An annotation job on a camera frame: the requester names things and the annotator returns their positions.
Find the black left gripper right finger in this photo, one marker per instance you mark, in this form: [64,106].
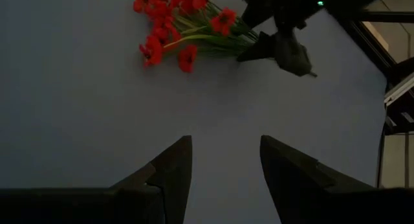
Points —
[291,178]

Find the red poppy flower bunch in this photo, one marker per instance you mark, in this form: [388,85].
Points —
[152,52]

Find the black table frame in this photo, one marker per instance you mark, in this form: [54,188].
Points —
[388,17]

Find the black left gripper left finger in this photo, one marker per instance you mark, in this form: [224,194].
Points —
[174,172]

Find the white frame plate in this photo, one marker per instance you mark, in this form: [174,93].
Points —
[401,88]

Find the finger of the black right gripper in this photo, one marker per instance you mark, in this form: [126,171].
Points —
[262,49]
[291,55]

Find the blue-grey table mat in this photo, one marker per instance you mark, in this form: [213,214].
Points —
[97,104]

